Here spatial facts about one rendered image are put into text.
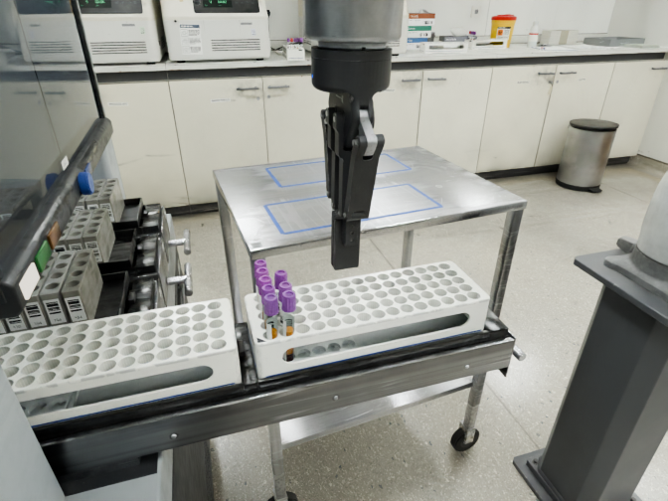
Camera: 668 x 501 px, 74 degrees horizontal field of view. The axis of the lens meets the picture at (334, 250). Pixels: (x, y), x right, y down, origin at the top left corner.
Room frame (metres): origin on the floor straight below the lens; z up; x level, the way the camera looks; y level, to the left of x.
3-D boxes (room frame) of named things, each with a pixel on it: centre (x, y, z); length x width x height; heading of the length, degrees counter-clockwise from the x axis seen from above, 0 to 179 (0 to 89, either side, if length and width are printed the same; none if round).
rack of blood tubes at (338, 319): (0.46, -0.04, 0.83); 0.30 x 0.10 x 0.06; 107
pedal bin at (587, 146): (3.14, -1.82, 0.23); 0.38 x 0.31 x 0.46; 17
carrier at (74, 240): (0.64, 0.41, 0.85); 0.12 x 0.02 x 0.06; 16
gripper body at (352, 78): (0.45, -0.02, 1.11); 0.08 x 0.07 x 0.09; 17
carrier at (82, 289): (0.50, 0.34, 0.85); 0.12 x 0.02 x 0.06; 17
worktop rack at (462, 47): (3.21, -0.72, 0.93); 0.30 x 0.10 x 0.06; 99
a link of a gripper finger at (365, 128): (0.41, -0.03, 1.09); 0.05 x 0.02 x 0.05; 17
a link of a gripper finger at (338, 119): (0.44, -0.02, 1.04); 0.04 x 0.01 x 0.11; 107
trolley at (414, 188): (0.98, -0.06, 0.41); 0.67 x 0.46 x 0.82; 111
